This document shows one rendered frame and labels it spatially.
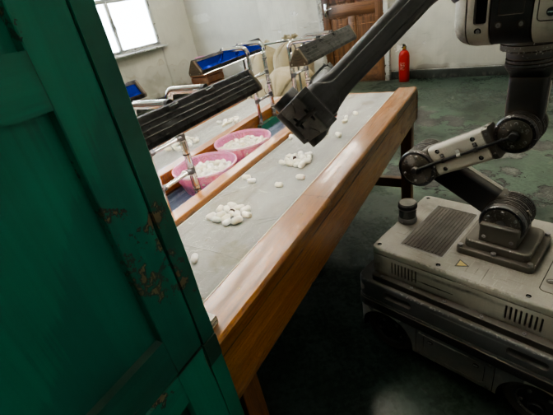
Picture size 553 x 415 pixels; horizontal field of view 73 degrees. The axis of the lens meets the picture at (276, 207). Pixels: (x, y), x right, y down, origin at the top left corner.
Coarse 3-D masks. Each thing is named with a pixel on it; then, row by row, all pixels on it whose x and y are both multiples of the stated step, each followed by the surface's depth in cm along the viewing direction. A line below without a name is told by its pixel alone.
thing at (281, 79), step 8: (272, 72) 427; (280, 72) 419; (288, 72) 415; (312, 72) 419; (272, 80) 419; (280, 80) 412; (288, 80) 408; (296, 80) 406; (304, 80) 408; (272, 88) 420; (280, 88) 412; (288, 88) 408; (280, 96) 413
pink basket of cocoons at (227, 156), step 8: (208, 152) 162; (216, 152) 161; (224, 152) 160; (200, 160) 162; (208, 160) 162; (232, 160) 156; (176, 168) 154; (184, 168) 158; (176, 176) 144; (208, 176) 139; (216, 176) 142; (184, 184) 145; (192, 184) 142; (200, 184) 142; (192, 192) 147
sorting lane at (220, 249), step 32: (352, 96) 211; (384, 96) 200; (352, 128) 165; (320, 160) 141; (224, 192) 131; (256, 192) 127; (288, 192) 123; (192, 224) 115; (256, 224) 108; (224, 256) 97
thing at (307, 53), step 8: (344, 32) 184; (352, 32) 191; (312, 40) 159; (320, 40) 164; (328, 40) 169; (336, 40) 174; (344, 40) 181; (352, 40) 189; (296, 48) 148; (304, 48) 152; (312, 48) 156; (320, 48) 161; (328, 48) 166; (336, 48) 172; (296, 56) 150; (304, 56) 149; (312, 56) 154; (320, 56) 159; (296, 64) 152; (304, 64) 150
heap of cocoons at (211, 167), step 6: (210, 162) 159; (216, 162) 157; (222, 162) 156; (228, 162) 154; (198, 168) 156; (204, 168) 153; (210, 168) 153; (216, 168) 152; (222, 168) 150; (180, 174) 153; (198, 174) 149; (204, 174) 149; (210, 174) 148; (204, 186) 143
